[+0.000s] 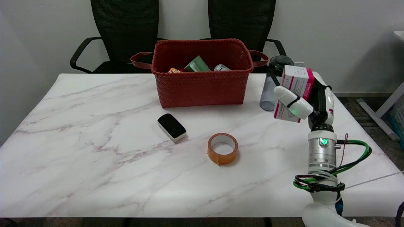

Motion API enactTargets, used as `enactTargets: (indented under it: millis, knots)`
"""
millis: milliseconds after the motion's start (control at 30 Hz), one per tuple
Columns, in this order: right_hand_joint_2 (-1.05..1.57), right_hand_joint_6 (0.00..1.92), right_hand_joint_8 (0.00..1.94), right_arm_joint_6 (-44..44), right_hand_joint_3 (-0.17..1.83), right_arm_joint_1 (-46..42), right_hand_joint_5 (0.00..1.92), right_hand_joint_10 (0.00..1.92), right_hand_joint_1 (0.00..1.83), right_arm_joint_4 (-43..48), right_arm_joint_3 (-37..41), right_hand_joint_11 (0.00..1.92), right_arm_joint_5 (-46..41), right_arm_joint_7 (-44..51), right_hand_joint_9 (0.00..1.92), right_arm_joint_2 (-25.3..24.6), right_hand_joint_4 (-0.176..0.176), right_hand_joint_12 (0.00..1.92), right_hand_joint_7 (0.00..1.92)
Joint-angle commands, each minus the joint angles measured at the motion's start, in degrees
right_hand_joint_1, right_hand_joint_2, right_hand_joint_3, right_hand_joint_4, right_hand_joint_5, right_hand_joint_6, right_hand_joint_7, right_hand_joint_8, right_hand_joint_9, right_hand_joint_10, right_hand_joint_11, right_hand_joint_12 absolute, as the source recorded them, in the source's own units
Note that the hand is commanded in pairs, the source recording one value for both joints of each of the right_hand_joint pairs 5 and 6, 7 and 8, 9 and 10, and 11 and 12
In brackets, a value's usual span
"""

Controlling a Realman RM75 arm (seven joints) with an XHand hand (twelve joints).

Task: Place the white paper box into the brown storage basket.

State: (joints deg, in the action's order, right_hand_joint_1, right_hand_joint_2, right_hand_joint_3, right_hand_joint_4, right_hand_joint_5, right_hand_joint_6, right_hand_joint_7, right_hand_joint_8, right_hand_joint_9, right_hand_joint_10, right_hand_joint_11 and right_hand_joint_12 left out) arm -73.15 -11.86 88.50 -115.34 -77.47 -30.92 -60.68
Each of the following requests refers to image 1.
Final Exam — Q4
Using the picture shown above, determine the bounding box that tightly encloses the grey translucent water bottle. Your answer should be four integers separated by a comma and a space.
259, 55, 295, 112

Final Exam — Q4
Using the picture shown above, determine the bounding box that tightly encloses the black whiteboard eraser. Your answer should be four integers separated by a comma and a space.
157, 113, 187, 142

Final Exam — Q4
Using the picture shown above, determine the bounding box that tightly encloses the thin white cord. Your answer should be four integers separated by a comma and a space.
344, 170, 404, 190

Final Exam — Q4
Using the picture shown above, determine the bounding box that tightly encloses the orange tape roll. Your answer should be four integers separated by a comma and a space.
207, 133, 239, 166

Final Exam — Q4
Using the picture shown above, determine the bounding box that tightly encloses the black mesh office chair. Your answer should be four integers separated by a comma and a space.
69, 0, 166, 74
199, 0, 287, 74

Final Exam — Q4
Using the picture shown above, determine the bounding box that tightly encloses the black cable loop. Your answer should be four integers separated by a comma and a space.
395, 202, 404, 227

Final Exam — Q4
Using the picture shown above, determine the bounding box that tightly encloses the blue storage crate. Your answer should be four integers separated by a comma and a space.
388, 97, 404, 142

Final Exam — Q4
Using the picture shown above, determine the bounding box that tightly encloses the green carton box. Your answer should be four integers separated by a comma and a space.
184, 55, 211, 72

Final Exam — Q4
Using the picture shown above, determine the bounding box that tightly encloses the red woven basket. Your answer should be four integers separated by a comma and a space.
131, 38, 269, 109

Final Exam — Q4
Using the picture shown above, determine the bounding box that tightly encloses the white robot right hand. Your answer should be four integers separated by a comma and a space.
274, 71, 335, 132

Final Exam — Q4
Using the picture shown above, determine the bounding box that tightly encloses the green and black cable bundle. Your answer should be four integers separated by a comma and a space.
293, 140, 372, 193

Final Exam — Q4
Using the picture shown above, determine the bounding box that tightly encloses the white paper box pink print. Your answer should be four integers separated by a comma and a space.
274, 65, 315, 123

